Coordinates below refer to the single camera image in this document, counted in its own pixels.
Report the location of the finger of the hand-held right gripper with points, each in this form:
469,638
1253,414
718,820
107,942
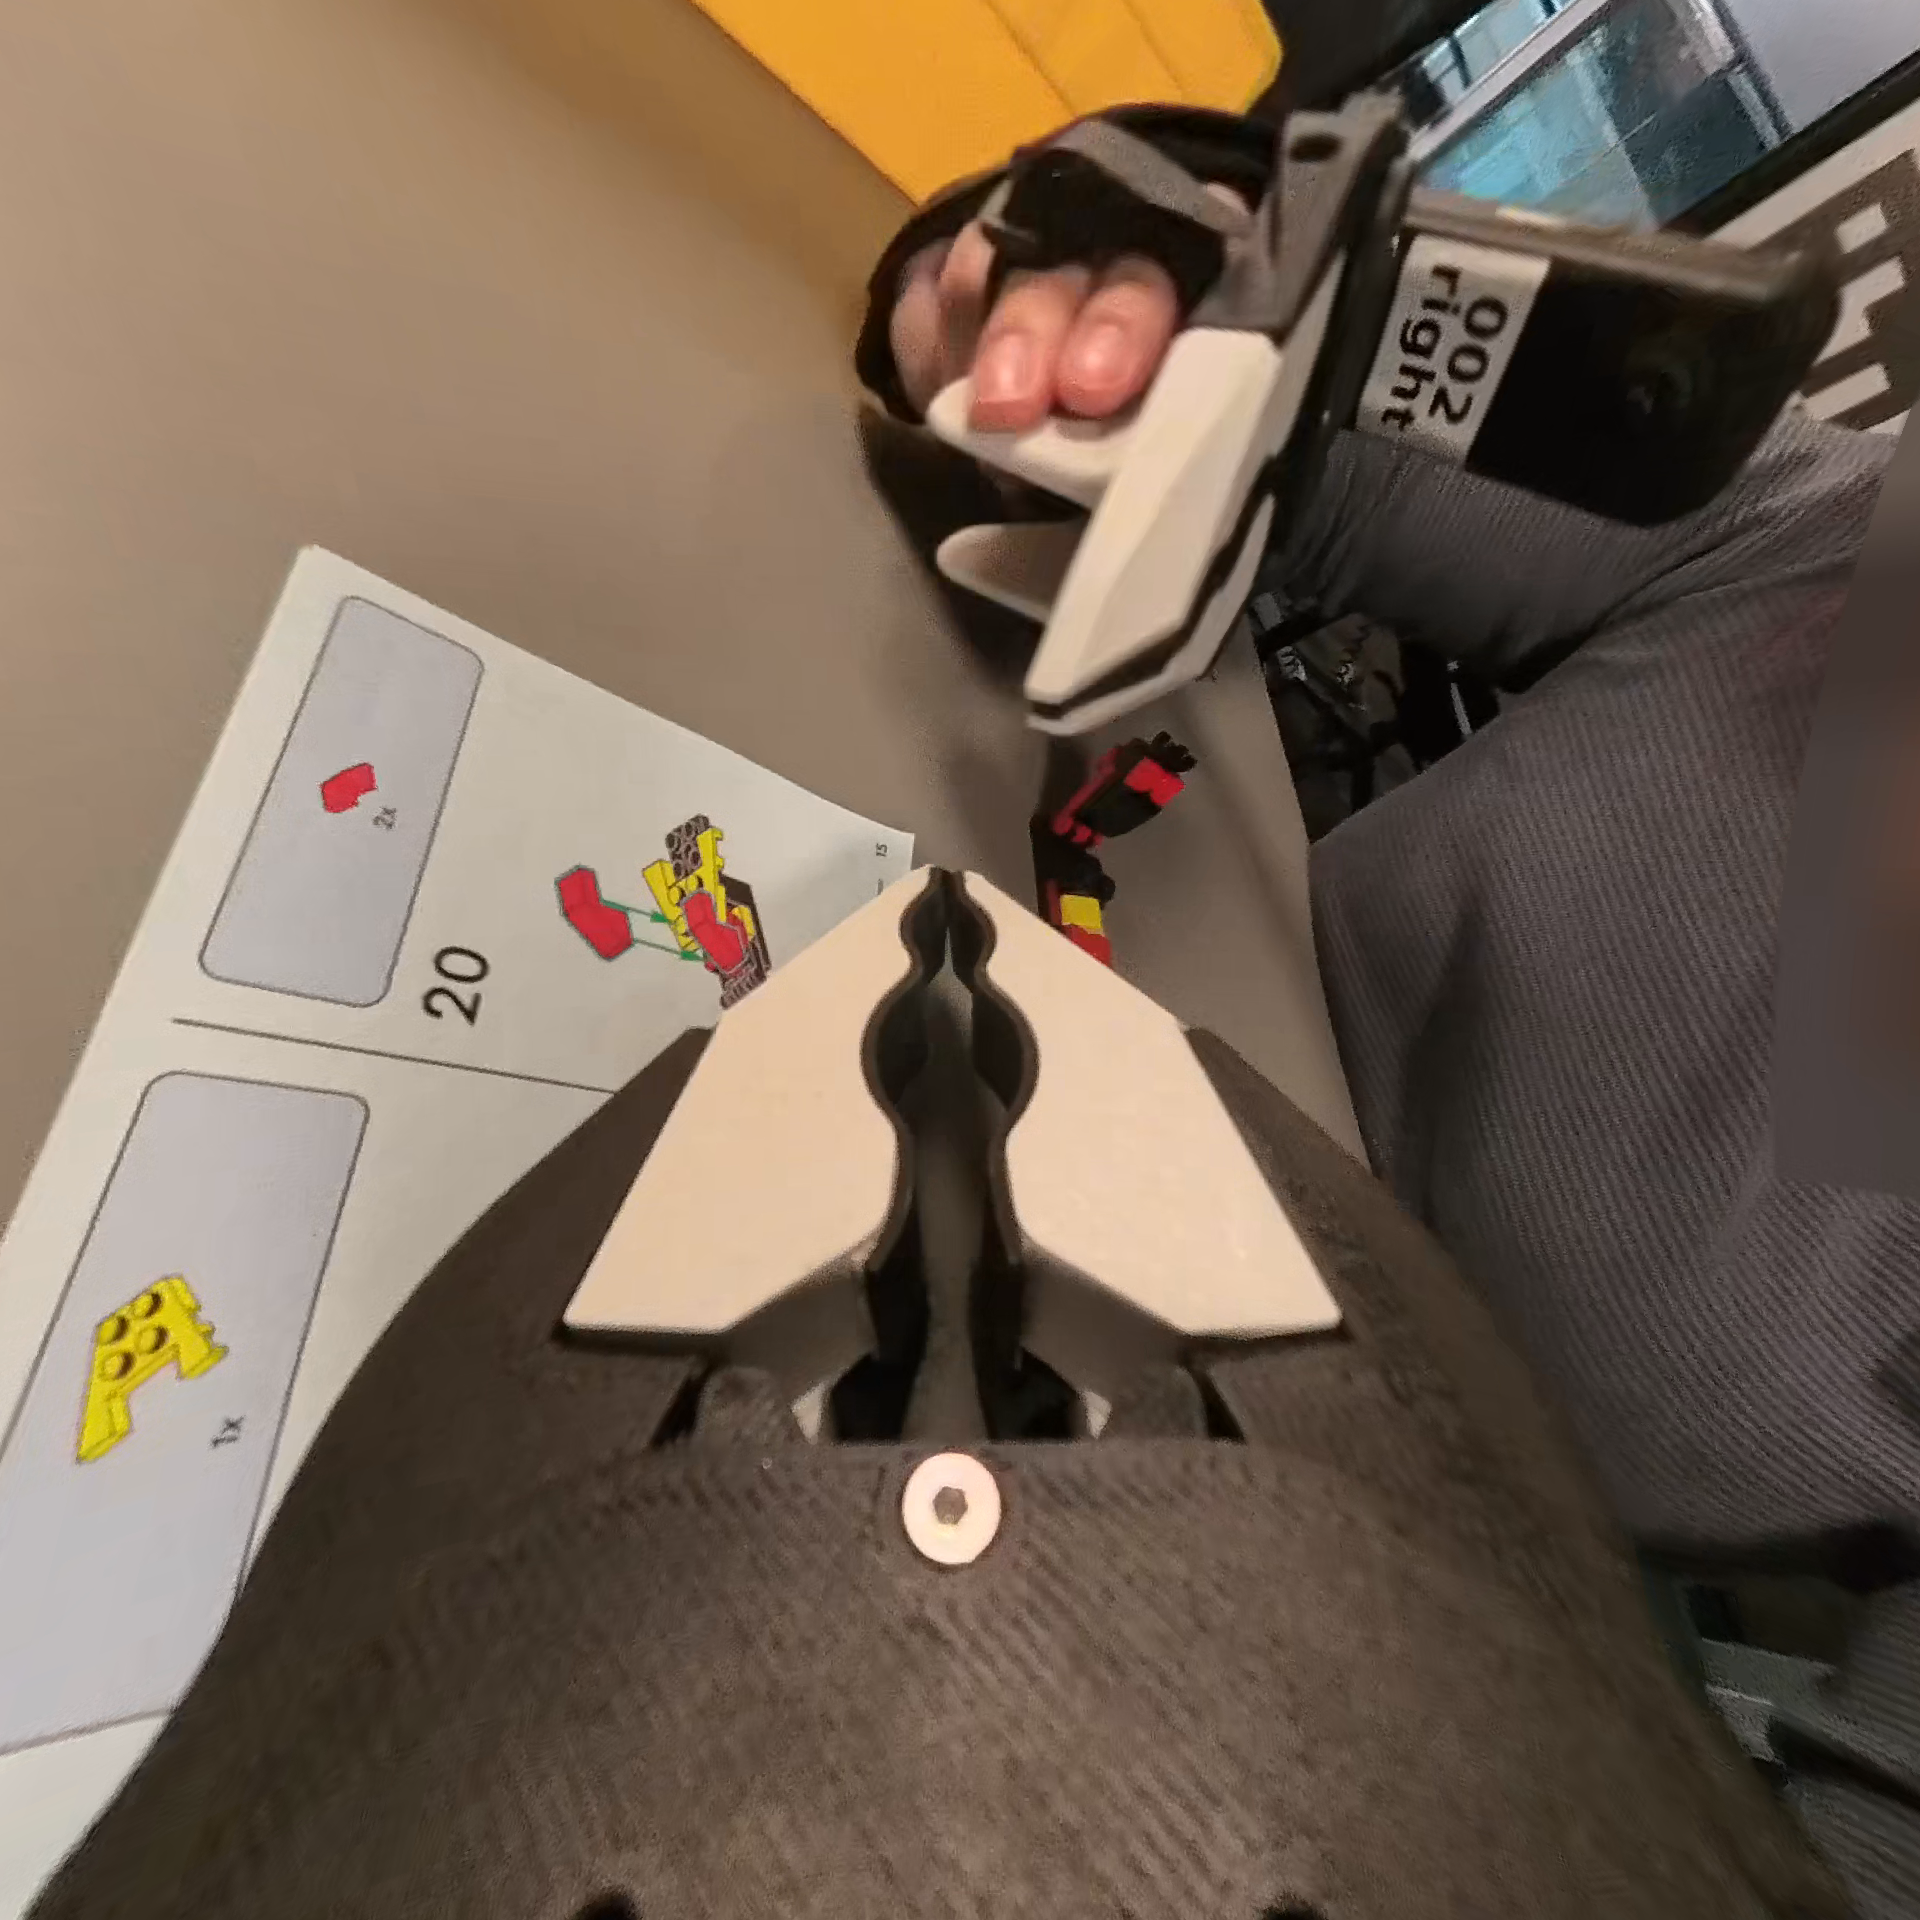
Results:
1005,563
1185,510

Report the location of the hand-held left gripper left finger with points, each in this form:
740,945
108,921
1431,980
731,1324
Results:
735,1186

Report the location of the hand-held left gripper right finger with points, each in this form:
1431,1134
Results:
1170,1186

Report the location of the yellow plastic bin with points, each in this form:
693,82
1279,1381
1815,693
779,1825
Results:
976,76

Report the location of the person's right forearm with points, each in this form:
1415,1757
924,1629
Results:
1499,556

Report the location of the small black red lego assembly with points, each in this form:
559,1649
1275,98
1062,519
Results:
1117,804

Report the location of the person's right hand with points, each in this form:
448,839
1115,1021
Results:
1080,346

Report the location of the dark backpack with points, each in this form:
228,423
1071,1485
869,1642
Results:
1350,706

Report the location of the white black printed sign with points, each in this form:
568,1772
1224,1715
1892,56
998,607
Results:
1859,271

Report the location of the glass partition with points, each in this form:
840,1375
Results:
1589,106

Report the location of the open instruction booklet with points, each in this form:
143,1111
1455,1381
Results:
375,901

